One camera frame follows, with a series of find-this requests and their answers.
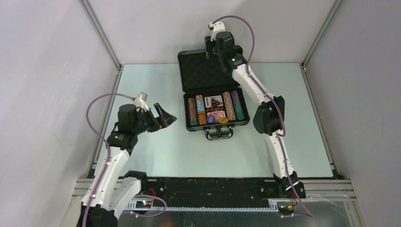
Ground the pink brown chip stack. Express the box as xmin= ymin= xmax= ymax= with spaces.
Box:
xmin=223 ymin=91 xmax=236 ymax=121

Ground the red playing card deck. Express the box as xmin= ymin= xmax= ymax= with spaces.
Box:
xmin=207 ymin=111 xmax=226 ymax=123

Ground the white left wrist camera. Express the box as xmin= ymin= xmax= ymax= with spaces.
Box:
xmin=133 ymin=92 xmax=149 ymax=112

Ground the brown teal chip stack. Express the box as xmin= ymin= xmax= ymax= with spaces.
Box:
xmin=188 ymin=98 xmax=198 ymax=126

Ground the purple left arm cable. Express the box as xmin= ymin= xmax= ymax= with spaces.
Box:
xmin=79 ymin=93 xmax=167 ymax=227

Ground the purple chip stack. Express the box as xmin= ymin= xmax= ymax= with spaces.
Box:
xmin=231 ymin=91 xmax=240 ymax=105

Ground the black triangular all-in marker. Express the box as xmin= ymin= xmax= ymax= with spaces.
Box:
xmin=209 ymin=97 xmax=222 ymax=107

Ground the yellow round button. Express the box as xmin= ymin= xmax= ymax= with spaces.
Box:
xmin=218 ymin=117 xmax=229 ymax=123

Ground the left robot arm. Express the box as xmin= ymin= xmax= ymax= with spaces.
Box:
xmin=76 ymin=103 xmax=177 ymax=227

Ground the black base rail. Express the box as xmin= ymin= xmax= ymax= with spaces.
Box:
xmin=135 ymin=172 xmax=306 ymax=209

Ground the blue small blind button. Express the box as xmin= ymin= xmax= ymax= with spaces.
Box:
xmin=206 ymin=114 xmax=216 ymax=124

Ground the black poker set case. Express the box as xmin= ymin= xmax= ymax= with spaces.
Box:
xmin=177 ymin=50 xmax=250 ymax=140

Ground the blue playing card deck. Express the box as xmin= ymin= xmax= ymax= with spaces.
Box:
xmin=204 ymin=96 xmax=223 ymax=108

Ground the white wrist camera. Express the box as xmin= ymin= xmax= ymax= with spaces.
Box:
xmin=208 ymin=21 xmax=226 ymax=42
xmin=133 ymin=92 xmax=149 ymax=112

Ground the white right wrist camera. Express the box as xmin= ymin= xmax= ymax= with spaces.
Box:
xmin=208 ymin=21 xmax=226 ymax=42

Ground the orange blue chip stack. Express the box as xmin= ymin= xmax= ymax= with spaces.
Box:
xmin=195 ymin=95 xmax=207 ymax=125

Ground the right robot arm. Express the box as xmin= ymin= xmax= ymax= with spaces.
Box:
xmin=205 ymin=31 xmax=299 ymax=193

